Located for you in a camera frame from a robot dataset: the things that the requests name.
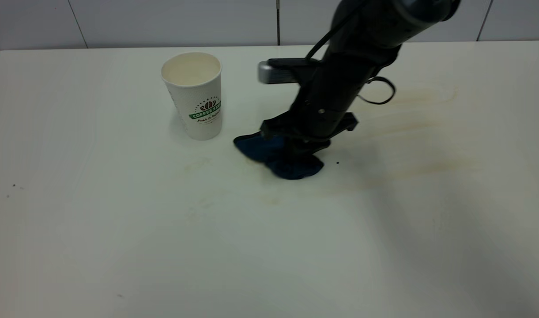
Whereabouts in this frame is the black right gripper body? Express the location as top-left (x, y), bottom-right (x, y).
top-left (260, 42), bottom-right (402, 143)

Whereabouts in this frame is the dark blue cleaning cloth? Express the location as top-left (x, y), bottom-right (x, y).
top-left (233, 132), bottom-right (325, 181)

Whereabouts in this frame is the white paper coffee cup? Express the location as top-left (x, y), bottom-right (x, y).
top-left (161, 52), bottom-right (222, 141)

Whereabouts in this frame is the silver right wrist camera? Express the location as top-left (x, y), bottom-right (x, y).
top-left (257, 58), bottom-right (317, 85)

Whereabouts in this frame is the black looped gripper cable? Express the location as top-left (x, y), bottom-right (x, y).
top-left (357, 76), bottom-right (396, 106)

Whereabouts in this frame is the black camera cable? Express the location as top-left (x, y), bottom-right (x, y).
top-left (305, 0), bottom-right (368, 61)

